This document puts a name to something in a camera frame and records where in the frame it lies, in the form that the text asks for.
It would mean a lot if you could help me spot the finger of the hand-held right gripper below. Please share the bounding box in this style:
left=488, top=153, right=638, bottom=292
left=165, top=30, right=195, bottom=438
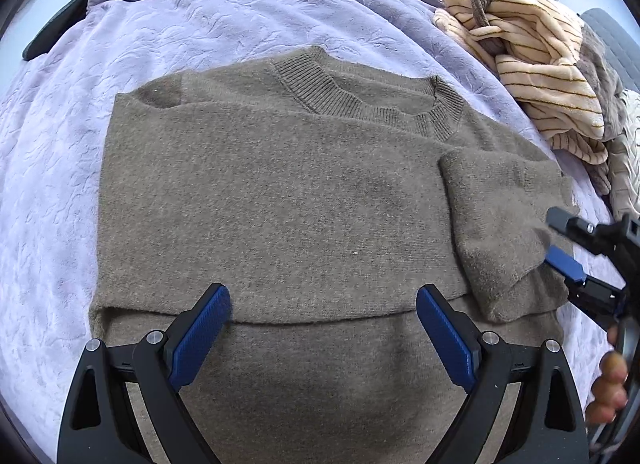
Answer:
left=546, top=207, right=623, bottom=257
left=544, top=246, right=628, bottom=317

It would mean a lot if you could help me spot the grey fuzzy cloth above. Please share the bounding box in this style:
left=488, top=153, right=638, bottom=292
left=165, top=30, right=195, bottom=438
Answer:
left=575, top=19, right=626, bottom=195

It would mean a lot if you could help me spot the lavender embossed blanket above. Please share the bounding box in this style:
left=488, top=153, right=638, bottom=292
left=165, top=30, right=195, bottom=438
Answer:
left=0, top=0, right=621, bottom=464

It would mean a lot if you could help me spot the black armrest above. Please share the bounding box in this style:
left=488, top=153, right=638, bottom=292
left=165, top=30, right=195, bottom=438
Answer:
left=22, top=0, right=93, bottom=61

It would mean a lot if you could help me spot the brown knit sweater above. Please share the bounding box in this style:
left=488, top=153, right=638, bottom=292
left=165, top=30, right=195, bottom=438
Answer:
left=89, top=45, right=576, bottom=464

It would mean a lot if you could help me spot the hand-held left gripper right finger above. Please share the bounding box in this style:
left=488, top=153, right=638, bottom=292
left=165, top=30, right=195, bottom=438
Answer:
left=416, top=284, right=591, bottom=464

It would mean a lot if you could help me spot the grey cushion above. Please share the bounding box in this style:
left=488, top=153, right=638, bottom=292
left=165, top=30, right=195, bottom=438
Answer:
left=580, top=8, right=640, bottom=95

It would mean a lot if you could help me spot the cream ribbed cloth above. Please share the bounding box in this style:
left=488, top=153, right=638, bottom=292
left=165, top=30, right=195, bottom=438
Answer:
left=607, top=89, right=640, bottom=222

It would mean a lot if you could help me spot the person's right hand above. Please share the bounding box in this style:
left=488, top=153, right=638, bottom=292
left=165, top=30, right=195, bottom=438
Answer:
left=585, top=326, right=631, bottom=426

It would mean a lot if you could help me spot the cream striped garment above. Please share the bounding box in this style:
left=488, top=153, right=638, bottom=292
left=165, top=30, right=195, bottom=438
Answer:
left=432, top=0, right=610, bottom=166

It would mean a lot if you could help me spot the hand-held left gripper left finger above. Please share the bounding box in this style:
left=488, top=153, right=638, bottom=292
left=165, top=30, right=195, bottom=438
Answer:
left=57, top=283, right=233, bottom=464

